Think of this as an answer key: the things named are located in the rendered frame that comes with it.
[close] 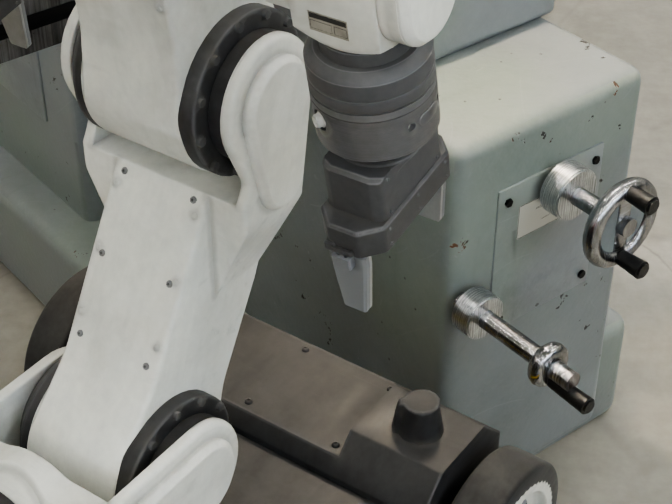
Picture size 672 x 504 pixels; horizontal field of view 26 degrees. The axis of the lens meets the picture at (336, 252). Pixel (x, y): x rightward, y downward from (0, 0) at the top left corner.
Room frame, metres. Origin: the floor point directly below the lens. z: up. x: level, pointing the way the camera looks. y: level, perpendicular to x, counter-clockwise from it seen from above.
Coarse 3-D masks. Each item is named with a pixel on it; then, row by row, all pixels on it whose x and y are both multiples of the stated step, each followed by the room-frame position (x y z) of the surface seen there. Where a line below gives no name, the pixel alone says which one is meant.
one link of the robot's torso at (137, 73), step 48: (96, 0) 1.01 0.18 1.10; (144, 0) 0.97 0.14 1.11; (192, 0) 0.99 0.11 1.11; (240, 0) 1.03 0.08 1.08; (96, 48) 1.01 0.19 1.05; (144, 48) 0.99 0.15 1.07; (192, 48) 0.98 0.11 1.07; (240, 48) 1.00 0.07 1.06; (96, 96) 1.01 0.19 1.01; (144, 96) 0.99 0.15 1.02; (192, 96) 0.96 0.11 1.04; (144, 144) 1.01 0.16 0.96; (192, 144) 0.96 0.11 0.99
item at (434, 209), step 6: (444, 186) 0.92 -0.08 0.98; (438, 192) 0.92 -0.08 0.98; (444, 192) 0.92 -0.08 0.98; (432, 198) 0.92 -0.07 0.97; (438, 198) 0.92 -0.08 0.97; (444, 198) 0.93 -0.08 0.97; (426, 204) 0.93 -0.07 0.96; (432, 204) 0.92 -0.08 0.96; (438, 204) 0.92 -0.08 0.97; (444, 204) 0.93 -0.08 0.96; (426, 210) 0.93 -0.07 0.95; (432, 210) 0.93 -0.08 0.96; (438, 210) 0.92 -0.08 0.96; (426, 216) 0.93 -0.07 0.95; (432, 216) 0.93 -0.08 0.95; (438, 216) 0.92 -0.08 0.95
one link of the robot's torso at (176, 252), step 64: (64, 64) 1.06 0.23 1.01; (256, 64) 0.99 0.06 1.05; (256, 128) 0.97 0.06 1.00; (128, 192) 1.02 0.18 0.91; (192, 192) 1.00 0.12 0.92; (256, 192) 0.98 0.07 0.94; (128, 256) 0.99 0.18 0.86; (192, 256) 0.97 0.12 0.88; (256, 256) 1.03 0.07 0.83; (128, 320) 0.96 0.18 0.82; (192, 320) 0.96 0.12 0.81; (64, 384) 0.95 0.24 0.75; (128, 384) 0.93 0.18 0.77; (192, 384) 0.96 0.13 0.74; (64, 448) 0.91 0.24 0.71; (128, 448) 0.89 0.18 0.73
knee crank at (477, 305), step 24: (480, 288) 1.37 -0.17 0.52; (456, 312) 1.35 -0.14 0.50; (480, 312) 1.34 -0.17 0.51; (480, 336) 1.35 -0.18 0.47; (504, 336) 1.31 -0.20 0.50; (528, 360) 1.28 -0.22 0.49; (552, 360) 1.26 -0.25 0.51; (552, 384) 1.25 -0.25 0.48; (576, 384) 1.24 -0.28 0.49; (576, 408) 1.22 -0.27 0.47
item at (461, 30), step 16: (464, 0) 1.61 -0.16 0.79; (480, 0) 1.62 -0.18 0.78; (496, 0) 1.64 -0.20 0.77; (512, 0) 1.66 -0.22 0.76; (528, 0) 1.68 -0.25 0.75; (544, 0) 1.70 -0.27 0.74; (288, 16) 1.60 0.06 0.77; (464, 16) 1.61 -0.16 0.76; (480, 16) 1.62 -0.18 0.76; (496, 16) 1.64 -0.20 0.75; (512, 16) 1.66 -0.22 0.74; (528, 16) 1.68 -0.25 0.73; (448, 32) 1.59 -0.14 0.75; (464, 32) 1.61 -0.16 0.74; (480, 32) 1.63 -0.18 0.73; (496, 32) 1.64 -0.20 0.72; (448, 48) 1.59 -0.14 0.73
